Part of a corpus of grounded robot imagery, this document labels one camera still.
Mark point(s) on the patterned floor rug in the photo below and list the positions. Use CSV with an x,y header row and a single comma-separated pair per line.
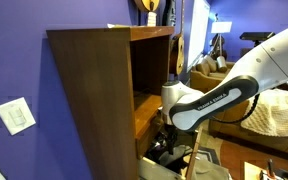
x,y
208,151

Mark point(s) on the light wooden table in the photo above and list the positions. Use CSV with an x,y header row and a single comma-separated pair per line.
x,y
252,171

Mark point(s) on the brown acoustic guitar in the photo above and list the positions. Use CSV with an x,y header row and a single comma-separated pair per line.
x,y
177,55

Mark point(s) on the white printed paper sheet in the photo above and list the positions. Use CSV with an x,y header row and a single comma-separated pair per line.
x,y
117,25

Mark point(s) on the black camera tripod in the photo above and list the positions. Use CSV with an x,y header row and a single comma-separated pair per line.
x,y
257,45

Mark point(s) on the black stereo camera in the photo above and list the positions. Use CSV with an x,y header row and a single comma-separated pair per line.
x,y
255,35

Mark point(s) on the cream knit blanket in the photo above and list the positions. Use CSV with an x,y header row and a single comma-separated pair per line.
x,y
277,113

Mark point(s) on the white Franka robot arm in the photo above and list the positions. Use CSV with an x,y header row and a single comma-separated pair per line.
x,y
217,100

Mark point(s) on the dark brown violin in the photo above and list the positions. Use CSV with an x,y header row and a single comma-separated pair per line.
x,y
219,45

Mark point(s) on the tan sofa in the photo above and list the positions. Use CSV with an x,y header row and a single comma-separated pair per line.
x,y
207,71

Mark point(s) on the wooden cabinet drawer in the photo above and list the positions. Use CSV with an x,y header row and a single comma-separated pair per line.
x,y
149,133

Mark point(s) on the grey metal cylinder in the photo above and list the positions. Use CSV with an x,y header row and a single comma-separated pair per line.
x,y
221,64

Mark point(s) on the dark hanging instrument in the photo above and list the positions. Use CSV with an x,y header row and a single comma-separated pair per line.
x,y
170,11

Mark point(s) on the white hanging tag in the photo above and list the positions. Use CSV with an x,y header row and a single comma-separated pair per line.
x,y
152,19

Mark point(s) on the black red tool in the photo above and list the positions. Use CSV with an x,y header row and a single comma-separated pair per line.
x,y
270,170

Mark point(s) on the music stand with sheet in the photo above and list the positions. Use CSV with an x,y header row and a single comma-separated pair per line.
x,y
221,27

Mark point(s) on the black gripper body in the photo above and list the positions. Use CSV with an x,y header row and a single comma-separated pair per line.
x,y
172,131

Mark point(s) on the grey cloth pouch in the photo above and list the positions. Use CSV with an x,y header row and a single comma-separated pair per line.
x,y
180,151

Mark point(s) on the brown wooden shelf cabinet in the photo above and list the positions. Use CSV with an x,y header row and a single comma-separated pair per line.
x,y
94,100

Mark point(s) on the wooden drawer white sides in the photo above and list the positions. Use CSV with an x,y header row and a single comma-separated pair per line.
x,y
193,153

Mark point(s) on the wall whiteboard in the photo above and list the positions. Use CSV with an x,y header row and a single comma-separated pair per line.
x,y
199,33

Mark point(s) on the white light switch plate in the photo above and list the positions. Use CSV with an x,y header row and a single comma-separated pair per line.
x,y
15,116

